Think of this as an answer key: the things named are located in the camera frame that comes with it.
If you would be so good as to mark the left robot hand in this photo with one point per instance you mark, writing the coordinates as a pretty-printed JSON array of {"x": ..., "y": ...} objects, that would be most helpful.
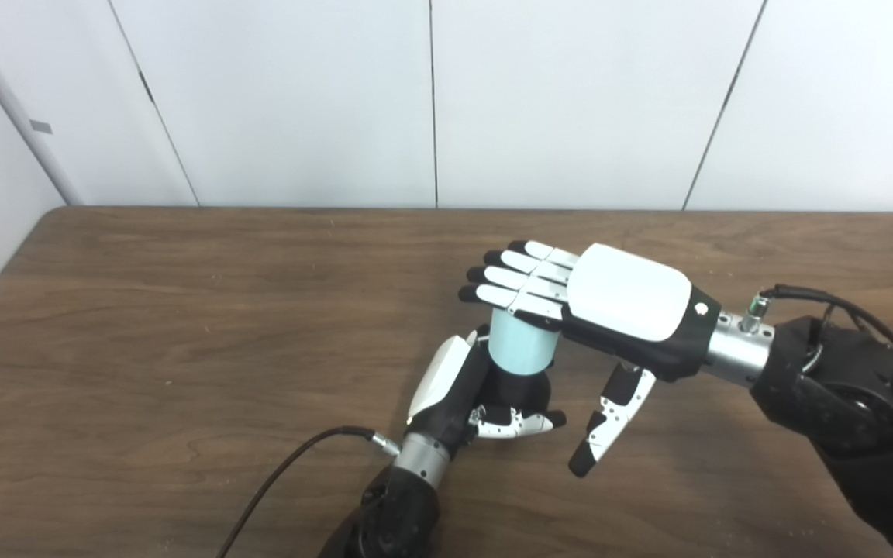
[{"x": 446, "y": 387}]

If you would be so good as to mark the light blue cylinder cup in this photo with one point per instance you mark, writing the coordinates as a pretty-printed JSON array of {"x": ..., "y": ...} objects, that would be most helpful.
[{"x": 520, "y": 345}]

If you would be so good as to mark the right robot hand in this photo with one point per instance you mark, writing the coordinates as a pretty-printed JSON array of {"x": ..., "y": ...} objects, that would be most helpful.
[{"x": 632, "y": 306}]

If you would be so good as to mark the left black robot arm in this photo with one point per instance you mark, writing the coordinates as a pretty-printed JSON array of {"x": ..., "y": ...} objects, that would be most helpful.
[{"x": 388, "y": 508}]

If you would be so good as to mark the black nozzle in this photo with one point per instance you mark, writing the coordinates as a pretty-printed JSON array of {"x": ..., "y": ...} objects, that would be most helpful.
[{"x": 516, "y": 391}]

